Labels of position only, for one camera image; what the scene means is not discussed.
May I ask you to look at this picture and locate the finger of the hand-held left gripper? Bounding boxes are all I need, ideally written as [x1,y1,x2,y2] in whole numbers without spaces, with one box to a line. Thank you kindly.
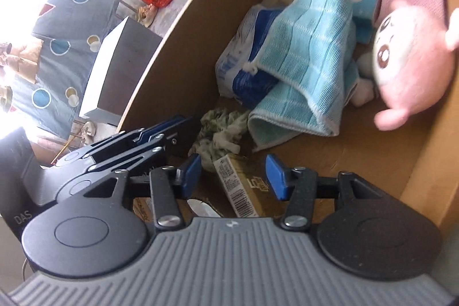
[87,146,168,178]
[82,115,202,159]

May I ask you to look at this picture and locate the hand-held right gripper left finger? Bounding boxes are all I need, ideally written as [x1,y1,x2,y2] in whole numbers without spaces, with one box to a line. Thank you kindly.
[84,153,203,230]

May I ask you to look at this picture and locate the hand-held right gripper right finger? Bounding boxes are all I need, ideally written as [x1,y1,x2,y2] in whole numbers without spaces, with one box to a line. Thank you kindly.
[265,153,386,231]

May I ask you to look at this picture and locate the gold cardboard carton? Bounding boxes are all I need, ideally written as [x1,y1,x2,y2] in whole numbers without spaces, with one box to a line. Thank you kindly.
[213,153,273,219]

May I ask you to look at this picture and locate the green floral scrunchie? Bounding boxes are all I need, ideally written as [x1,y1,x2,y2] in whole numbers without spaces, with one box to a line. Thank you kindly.
[188,107,252,172]

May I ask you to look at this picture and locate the brown cardboard box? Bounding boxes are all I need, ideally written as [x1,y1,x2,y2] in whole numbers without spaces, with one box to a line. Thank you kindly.
[116,0,459,228]

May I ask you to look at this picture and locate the blue and white tissue packet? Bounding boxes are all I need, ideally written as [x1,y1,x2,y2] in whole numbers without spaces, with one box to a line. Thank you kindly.
[214,3,287,109]

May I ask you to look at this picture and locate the light blue checked towel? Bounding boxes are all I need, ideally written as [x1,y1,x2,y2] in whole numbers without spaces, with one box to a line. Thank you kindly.
[247,0,361,151]

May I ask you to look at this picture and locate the pink plush toy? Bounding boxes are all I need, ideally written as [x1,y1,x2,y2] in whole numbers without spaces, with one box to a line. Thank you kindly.
[353,0,459,131]

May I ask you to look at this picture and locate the white and grey carton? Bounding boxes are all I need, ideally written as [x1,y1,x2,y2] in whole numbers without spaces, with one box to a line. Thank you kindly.
[78,16,164,127]

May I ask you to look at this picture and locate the blue blanket with circles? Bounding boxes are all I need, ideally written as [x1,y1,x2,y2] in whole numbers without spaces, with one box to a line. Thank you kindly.
[7,0,124,142]

